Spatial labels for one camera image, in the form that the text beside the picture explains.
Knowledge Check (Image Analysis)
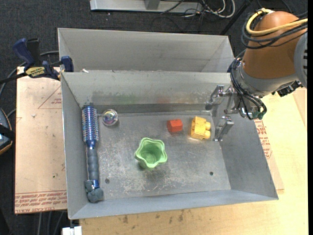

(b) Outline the shiny round glass knob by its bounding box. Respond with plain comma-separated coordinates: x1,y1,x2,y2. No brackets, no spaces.
101,109,119,127

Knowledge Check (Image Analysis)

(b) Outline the blue hairbrush with grey handle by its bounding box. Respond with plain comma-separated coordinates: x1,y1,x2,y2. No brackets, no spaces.
81,105,101,189

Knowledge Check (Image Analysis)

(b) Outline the red toy block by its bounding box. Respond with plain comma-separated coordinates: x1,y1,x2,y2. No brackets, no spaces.
166,118,184,133

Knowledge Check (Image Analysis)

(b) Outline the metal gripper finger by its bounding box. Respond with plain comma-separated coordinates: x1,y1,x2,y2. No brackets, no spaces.
213,116,235,142
204,85,225,111

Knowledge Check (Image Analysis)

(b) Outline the grey lumpy object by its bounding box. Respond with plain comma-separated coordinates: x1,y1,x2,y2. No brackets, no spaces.
84,180,105,204

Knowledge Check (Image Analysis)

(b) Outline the grey metal bin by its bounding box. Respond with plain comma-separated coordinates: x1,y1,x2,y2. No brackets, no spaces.
57,27,279,220

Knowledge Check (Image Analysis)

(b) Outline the yellow toy brick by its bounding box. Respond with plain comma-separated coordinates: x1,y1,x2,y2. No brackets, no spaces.
190,116,212,141

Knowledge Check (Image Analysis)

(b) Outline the brown cardboard board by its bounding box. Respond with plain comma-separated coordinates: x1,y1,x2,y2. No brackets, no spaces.
14,66,286,215

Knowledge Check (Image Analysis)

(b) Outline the green star-shaped cup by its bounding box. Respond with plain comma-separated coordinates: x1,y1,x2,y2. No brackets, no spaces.
134,137,168,170

